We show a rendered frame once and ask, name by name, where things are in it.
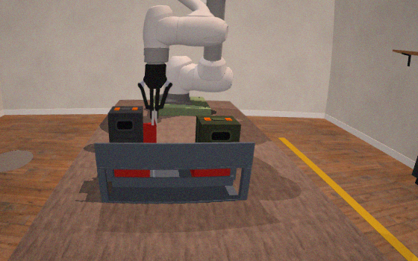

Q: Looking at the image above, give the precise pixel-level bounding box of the red bin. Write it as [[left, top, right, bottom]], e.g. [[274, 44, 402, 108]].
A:
[[114, 169, 150, 177], [190, 169, 231, 177], [143, 120, 157, 143]]

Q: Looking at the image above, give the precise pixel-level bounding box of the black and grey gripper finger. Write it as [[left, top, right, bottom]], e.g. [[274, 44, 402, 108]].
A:
[[155, 80, 172, 124], [138, 80, 155, 125]]

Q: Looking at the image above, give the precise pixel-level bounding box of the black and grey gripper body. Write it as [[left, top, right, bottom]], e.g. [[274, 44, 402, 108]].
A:
[[143, 64, 167, 89]]

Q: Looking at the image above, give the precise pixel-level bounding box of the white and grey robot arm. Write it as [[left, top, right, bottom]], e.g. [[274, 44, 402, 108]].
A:
[[143, 0, 234, 105]]

